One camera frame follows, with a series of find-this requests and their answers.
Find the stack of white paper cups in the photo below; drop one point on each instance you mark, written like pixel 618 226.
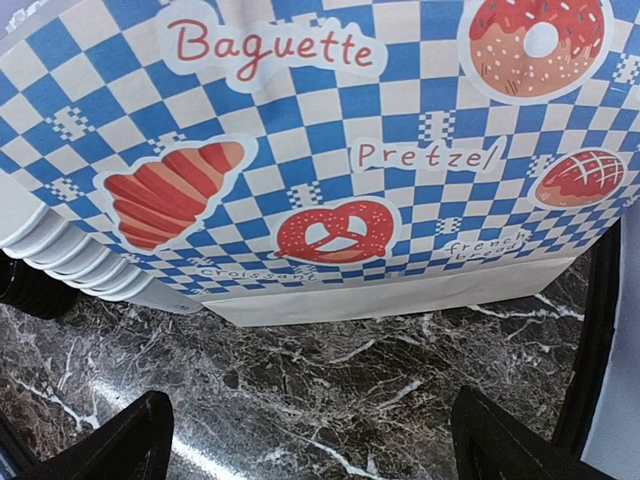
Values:
pixel 33 232

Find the stack of black lids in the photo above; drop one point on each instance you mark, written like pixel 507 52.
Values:
pixel 32 291

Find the blue checkered paper bag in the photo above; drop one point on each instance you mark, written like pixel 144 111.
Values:
pixel 284 162

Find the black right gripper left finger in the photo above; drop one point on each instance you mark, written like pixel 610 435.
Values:
pixel 134 444

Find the black vertical frame post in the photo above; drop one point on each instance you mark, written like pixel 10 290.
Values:
pixel 591 359

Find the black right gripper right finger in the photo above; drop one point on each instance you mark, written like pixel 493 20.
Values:
pixel 489 443

